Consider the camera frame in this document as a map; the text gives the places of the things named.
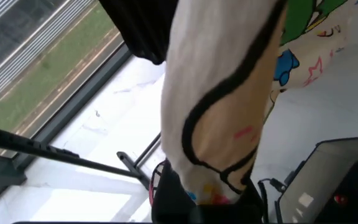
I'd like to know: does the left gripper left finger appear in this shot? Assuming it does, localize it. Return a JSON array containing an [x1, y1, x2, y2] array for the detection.
[[150, 161, 198, 222]]

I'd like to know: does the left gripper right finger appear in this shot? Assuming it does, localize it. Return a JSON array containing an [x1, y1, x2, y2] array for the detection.
[[237, 180, 265, 222]]

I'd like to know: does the cream printed garment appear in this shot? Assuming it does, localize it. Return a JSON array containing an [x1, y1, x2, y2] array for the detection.
[[149, 0, 354, 206]]

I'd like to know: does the black garment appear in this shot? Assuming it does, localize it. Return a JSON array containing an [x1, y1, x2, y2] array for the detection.
[[98, 0, 180, 65]]

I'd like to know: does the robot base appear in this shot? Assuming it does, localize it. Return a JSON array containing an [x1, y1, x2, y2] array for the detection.
[[273, 136, 358, 223]]

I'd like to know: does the black clothes rack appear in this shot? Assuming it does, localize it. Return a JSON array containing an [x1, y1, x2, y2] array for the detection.
[[0, 123, 163, 190]]

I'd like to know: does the black cable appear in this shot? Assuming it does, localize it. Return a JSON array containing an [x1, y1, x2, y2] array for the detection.
[[257, 177, 287, 223]]

